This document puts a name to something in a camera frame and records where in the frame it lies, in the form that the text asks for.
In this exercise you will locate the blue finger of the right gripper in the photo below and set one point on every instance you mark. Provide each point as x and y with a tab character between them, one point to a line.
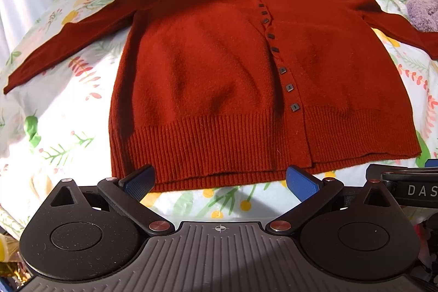
431	162

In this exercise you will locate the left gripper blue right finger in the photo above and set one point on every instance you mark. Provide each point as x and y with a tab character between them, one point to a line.
302	184

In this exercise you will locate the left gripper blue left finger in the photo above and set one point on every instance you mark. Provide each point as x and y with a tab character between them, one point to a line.
138	184

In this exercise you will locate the red knitted cardigan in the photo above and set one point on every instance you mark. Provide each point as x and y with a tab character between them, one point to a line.
218	93

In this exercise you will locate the floral white bed sheet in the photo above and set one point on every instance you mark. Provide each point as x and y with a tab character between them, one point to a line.
56	126

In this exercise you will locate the purple plush toy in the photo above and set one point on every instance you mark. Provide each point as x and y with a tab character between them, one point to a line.
423	14

